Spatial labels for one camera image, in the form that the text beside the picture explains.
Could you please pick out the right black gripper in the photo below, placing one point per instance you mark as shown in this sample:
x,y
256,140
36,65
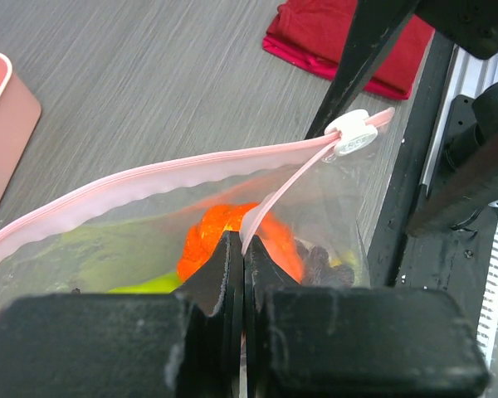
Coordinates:
x,y
375,28

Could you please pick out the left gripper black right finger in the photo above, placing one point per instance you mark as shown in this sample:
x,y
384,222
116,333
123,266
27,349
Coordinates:
x,y
326,342

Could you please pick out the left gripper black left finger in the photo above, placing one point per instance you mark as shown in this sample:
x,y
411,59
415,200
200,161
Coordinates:
x,y
183,344

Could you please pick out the green pear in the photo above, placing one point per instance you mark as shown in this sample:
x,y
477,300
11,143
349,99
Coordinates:
x,y
164,284

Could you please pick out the dark purple grape bunch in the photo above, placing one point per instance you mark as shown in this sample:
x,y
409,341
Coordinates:
x,y
319,270

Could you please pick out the clear pink zip top bag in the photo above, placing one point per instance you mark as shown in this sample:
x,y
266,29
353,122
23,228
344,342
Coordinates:
x,y
310,190

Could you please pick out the pink compartment organizer box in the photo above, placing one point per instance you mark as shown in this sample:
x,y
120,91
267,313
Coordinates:
x,y
19,113

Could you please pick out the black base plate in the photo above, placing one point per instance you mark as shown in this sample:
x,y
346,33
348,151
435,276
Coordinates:
x,y
457,261

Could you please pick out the white slotted cable duct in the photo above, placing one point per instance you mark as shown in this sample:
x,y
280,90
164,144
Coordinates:
x,y
488,319

